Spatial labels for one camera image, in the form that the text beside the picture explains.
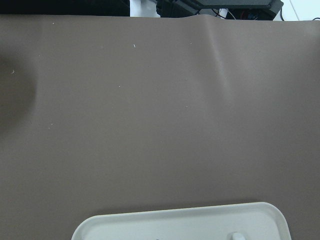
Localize beige rabbit tray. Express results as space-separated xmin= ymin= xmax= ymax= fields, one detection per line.
xmin=71 ymin=202 xmax=292 ymax=240

